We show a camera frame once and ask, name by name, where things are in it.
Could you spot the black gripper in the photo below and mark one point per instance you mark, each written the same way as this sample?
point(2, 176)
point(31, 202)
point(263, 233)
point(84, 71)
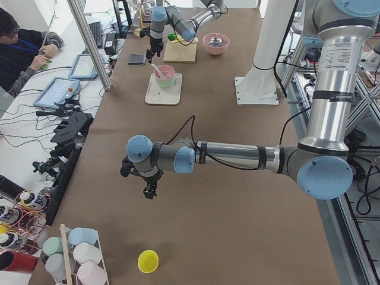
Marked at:
point(155, 41)
point(151, 178)

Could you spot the white ceramic spoon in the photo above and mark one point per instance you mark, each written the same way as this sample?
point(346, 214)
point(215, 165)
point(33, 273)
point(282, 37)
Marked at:
point(160, 74)

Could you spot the small pink bowl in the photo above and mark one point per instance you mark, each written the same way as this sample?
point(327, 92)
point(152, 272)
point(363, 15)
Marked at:
point(167, 70)

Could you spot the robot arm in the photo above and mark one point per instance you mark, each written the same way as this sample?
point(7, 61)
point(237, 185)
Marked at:
point(187, 29)
point(318, 162)

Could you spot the green bowl stack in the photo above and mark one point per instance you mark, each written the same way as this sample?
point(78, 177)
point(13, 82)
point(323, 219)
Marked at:
point(165, 83)

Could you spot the large pink bowl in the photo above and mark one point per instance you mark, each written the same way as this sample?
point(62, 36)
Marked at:
point(214, 50)

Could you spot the grey folded cloth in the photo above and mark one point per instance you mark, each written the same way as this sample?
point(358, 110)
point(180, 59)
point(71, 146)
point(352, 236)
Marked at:
point(137, 59)

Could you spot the wooden cutting board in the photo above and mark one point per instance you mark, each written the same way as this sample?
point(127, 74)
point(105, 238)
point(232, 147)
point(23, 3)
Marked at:
point(178, 53)

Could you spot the wooden cup tree stand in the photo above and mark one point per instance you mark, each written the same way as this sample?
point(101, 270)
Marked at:
point(139, 16)

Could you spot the green lime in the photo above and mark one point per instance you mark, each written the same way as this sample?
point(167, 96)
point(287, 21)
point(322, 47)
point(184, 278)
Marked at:
point(171, 36)

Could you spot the cream bunny tray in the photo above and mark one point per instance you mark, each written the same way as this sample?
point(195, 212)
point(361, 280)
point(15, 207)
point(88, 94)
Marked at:
point(157, 95)

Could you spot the black keyboard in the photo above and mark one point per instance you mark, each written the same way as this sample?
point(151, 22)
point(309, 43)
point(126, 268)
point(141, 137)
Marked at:
point(96, 30)

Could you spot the metal scoop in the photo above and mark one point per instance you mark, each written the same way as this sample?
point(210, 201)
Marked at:
point(215, 41)

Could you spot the upper teach pendant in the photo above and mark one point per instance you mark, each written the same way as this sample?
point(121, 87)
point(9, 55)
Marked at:
point(83, 68)

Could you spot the teach pendant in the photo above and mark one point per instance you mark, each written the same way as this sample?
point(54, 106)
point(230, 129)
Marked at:
point(57, 92)
point(83, 68)

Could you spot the yellow plastic cup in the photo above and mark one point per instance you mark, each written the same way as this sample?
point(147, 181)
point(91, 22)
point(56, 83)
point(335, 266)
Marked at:
point(148, 261)

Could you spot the blue cup on rack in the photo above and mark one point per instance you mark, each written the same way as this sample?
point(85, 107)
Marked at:
point(80, 234)

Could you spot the white cup on rack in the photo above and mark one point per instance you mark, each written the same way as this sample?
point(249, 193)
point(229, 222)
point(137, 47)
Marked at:
point(86, 252)

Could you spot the lower teach pendant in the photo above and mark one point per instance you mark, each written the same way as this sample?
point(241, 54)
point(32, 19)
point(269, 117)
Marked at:
point(57, 92)

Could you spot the white cup rack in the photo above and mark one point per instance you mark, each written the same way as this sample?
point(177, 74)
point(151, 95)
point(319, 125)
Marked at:
point(71, 265)

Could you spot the pink cup on rack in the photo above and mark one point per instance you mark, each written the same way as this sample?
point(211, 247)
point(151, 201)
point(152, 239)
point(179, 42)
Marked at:
point(90, 273)

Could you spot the green cup on rack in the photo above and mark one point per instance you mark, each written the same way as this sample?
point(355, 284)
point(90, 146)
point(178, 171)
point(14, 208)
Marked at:
point(53, 245)

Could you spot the grey cup on rack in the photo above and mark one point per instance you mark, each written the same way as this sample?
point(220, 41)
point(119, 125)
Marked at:
point(55, 266)

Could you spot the seated person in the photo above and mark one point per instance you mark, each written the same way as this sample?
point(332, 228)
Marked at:
point(23, 53)

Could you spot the aluminium frame post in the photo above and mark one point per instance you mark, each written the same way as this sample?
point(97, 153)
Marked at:
point(85, 32)

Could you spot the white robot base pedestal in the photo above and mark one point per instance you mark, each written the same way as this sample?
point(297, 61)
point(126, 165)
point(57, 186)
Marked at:
point(258, 86)

